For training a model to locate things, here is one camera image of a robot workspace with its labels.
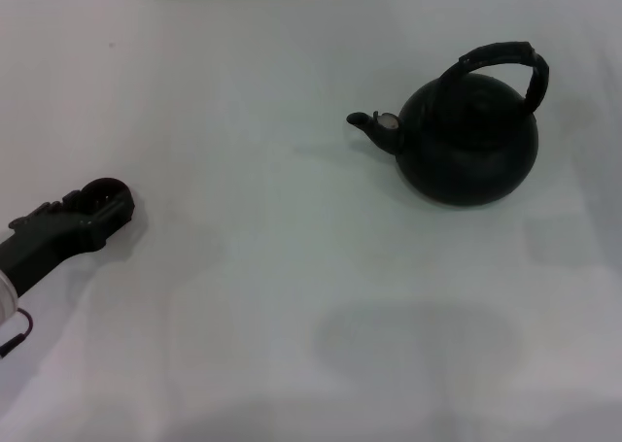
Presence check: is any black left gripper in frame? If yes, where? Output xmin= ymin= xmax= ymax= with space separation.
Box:
xmin=0 ymin=187 xmax=136 ymax=298

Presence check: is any dark brown teacup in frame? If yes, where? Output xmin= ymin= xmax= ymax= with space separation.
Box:
xmin=79 ymin=176 xmax=132 ymax=220

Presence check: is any black round teapot with handle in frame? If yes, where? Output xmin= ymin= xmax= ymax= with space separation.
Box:
xmin=345 ymin=40 xmax=551 ymax=208

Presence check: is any purple left wrist cable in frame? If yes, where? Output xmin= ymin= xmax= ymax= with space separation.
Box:
xmin=0 ymin=307 xmax=35 ymax=359

